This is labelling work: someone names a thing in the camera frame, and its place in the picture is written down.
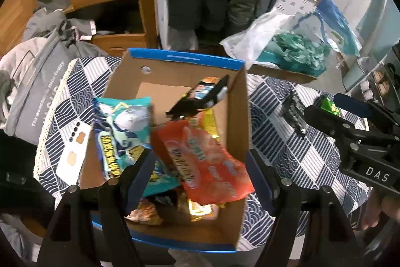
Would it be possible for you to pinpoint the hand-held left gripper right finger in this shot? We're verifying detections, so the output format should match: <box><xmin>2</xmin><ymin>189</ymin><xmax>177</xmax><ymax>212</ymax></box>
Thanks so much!
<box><xmin>247</xmin><ymin>149</ymin><xmax>366</xmax><ymax>267</ymax></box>

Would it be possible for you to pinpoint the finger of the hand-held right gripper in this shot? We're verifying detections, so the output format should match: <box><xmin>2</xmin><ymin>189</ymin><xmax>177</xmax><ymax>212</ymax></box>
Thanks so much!
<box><xmin>304</xmin><ymin>105</ymin><xmax>366</xmax><ymax>149</ymax></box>
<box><xmin>333</xmin><ymin>93</ymin><xmax>400</xmax><ymax>130</ymax></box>

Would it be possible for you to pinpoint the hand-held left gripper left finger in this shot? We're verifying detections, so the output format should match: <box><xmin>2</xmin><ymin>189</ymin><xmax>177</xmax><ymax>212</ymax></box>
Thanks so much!
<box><xmin>37</xmin><ymin>149</ymin><xmax>157</xmax><ymax>267</ymax></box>

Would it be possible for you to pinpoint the green snack packet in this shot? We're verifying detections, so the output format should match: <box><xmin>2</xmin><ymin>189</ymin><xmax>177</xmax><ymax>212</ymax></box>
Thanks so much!
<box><xmin>319</xmin><ymin>96</ymin><xmax>342</xmax><ymax>116</ymax></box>

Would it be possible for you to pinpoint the orange snack bag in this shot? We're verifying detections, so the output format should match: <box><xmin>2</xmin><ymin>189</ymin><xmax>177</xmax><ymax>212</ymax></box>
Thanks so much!
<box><xmin>124</xmin><ymin>197</ymin><xmax>164</xmax><ymax>226</ymax></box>

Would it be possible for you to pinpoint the black snack packet white print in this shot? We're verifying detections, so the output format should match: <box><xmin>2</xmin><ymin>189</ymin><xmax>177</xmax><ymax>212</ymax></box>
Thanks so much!
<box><xmin>280</xmin><ymin>91</ymin><xmax>309</xmax><ymax>138</ymax></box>

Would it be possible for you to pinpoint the teal snack packet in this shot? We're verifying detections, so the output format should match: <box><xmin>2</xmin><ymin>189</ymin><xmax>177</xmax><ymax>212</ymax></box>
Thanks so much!
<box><xmin>92</xmin><ymin>96</ymin><xmax>181</xmax><ymax>196</ymax></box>

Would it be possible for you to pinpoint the red snack packet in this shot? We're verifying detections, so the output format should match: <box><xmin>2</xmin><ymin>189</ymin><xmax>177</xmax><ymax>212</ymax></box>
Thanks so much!
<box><xmin>150</xmin><ymin>118</ymin><xmax>256</xmax><ymax>205</ymax></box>

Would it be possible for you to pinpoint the brown gold snack packet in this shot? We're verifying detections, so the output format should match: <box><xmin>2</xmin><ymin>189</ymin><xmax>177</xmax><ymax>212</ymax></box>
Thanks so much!
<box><xmin>187</xmin><ymin>201</ymin><xmax>220</xmax><ymax>221</ymax></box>

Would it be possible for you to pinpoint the long yellow snack packet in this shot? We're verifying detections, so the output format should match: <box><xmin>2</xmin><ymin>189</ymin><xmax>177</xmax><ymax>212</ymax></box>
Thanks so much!
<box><xmin>187</xmin><ymin>107</ymin><xmax>221</xmax><ymax>144</ymax></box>

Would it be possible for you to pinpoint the yellow and black snack packet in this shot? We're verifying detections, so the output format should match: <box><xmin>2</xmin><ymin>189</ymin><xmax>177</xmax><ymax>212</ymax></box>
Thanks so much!
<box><xmin>165</xmin><ymin>75</ymin><xmax>231</xmax><ymax>121</ymax></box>

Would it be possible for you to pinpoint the blue-edged cardboard box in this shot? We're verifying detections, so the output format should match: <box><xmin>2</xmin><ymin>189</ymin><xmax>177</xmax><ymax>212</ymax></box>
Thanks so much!
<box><xmin>79</xmin><ymin>48</ymin><xmax>251</xmax><ymax>254</ymax></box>

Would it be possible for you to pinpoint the person's right hand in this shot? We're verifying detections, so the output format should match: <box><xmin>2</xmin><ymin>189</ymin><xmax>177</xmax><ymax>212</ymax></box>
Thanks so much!
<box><xmin>362</xmin><ymin>192</ymin><xmax>400</xmax><ymax>231</ymax></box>

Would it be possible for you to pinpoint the navy and white patterned tablecloth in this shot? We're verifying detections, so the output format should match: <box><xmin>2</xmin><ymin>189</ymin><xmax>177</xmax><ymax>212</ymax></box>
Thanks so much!
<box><xmin>33</xmin><ymin>56</ymin><xmax>375</xmax><ymax>252</ymax></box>

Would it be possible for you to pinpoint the white sticker card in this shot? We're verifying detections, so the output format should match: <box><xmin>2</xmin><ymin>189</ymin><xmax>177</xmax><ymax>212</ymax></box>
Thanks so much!
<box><xmin>55</xmin><ymin>121</ymin><xmax>93</xmax><ymax>186</ymax></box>

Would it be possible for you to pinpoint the green crinkled wrapping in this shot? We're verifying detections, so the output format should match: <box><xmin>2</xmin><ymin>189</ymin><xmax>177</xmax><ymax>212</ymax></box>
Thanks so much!
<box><xmin>264</xmin><ymin>32</ymin><xmax>331</xmax><ymax>74</ymax></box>

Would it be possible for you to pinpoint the blue and clear plastic bag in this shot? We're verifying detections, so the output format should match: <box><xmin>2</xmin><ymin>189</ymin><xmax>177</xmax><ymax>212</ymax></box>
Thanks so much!
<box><xmin>308</xmin><ymin>0</ymin><xmax>362</xmax><ymax>57</ymax></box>

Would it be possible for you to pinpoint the teal box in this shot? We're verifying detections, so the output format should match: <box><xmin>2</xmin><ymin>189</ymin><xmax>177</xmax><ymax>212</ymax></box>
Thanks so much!
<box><xmin>255</xmin><ymin>50</ymin><xmax>283</xmax><ymax>65</ymax></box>

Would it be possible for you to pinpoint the white plastic bag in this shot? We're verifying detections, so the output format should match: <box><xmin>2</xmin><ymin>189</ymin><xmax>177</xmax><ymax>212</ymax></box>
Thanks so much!
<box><xmin>219</xmin><ymin>8</ymin><xmax>315</xmax><ymax>68</ymax></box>

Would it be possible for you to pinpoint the grey fabric bag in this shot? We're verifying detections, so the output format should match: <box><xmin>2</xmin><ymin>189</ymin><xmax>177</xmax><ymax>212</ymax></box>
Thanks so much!
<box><xmin>4</xmin><ymin>19</ymin><xmax>109</xmax><ymax>146</ymax></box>

